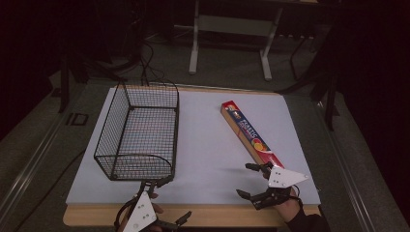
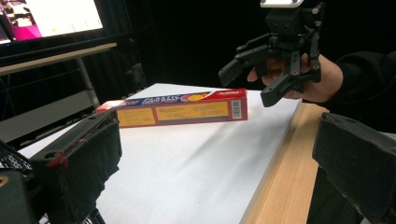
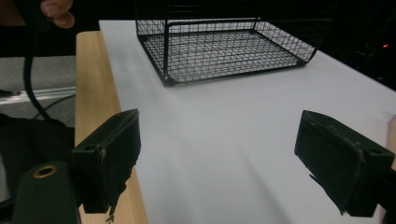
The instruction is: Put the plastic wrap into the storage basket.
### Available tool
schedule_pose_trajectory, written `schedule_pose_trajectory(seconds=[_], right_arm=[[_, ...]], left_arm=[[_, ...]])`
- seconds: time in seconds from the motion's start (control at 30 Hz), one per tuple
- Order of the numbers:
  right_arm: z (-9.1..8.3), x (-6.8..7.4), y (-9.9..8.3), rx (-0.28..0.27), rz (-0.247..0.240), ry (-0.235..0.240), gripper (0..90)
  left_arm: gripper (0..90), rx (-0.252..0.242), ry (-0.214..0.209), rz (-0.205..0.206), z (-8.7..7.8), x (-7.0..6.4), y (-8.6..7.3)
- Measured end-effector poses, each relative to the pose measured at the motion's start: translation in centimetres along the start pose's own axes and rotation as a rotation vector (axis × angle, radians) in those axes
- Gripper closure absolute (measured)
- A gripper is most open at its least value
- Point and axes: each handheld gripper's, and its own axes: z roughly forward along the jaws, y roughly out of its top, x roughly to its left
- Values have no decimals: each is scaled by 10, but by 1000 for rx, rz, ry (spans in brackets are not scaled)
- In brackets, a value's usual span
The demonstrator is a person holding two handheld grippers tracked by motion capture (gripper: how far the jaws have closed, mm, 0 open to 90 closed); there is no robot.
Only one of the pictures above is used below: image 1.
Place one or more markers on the person's right hand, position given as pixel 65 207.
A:
pixel 288 208

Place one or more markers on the white table mat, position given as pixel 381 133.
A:
pixel 206 154

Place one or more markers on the person's left hand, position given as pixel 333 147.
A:
pixel 158 208

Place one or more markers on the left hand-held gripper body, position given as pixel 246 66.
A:
pixel 140 212

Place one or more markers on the black metal stand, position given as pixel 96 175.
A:
pixel 330 103
pixel 64 83

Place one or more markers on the white metal desk frame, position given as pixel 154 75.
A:
pixel 225 25

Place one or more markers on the long red blue wrap box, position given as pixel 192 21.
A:
pixel 249 133

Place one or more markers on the black floor plate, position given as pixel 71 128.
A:
pixel 77 119

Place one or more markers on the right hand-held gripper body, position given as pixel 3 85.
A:
pixel 283 177

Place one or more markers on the metal floor rail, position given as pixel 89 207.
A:
pixel 346 167
pixel 27 175

